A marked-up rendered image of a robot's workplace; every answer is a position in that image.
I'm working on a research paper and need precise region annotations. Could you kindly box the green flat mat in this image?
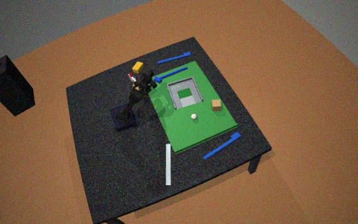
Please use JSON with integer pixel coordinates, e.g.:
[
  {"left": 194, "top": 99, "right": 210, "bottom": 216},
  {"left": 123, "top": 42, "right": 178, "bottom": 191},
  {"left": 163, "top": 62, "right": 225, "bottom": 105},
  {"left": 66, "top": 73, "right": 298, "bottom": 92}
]
[{"left": 148, "top": 61, "right": 236, "bottom": 151}]

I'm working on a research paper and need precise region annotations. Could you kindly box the tan cube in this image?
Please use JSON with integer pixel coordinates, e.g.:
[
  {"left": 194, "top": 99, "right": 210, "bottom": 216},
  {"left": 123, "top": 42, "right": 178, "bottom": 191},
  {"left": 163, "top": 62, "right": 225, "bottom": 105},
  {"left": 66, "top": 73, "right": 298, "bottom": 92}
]
[{"left": 212, "top": 99, "right": 221, "bottom": 111}]

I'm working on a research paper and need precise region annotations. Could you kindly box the yellow block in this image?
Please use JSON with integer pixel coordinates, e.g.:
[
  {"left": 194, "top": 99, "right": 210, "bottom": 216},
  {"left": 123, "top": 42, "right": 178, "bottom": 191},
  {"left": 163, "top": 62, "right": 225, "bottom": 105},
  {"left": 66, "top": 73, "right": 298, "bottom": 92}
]
[{"left": 132, "top": 62, "right": 144, "bottom": 74}]

